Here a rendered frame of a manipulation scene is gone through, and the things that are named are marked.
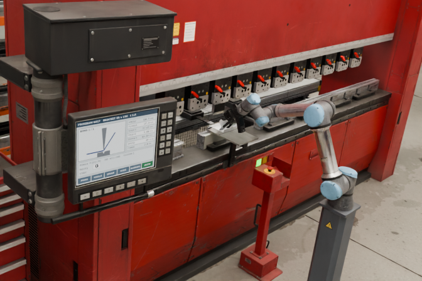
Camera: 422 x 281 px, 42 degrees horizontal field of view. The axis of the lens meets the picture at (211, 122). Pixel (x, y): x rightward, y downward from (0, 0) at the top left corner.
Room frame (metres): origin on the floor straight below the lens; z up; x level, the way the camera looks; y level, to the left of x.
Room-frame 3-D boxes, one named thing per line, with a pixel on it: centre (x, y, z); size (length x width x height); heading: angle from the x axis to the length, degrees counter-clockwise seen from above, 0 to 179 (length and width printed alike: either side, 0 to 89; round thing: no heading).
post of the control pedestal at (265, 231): (3.17, -0.43, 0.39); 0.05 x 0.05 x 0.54; 49
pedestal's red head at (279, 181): (3.17, -0.43, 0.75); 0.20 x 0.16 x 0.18; 139
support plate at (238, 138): (3.15, -0.15, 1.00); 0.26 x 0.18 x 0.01; 48
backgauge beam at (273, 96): (3.74, -0.09, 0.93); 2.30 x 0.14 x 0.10; 138
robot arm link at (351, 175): (2.81, -0.80, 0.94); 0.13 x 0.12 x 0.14; 143
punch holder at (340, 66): (4.27, -0.96, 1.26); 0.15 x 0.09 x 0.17; 138
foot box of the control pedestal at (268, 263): (3.15, -0.45, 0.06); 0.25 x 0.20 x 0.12; 49
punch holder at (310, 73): (3.97, -0.69, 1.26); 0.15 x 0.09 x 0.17; 138
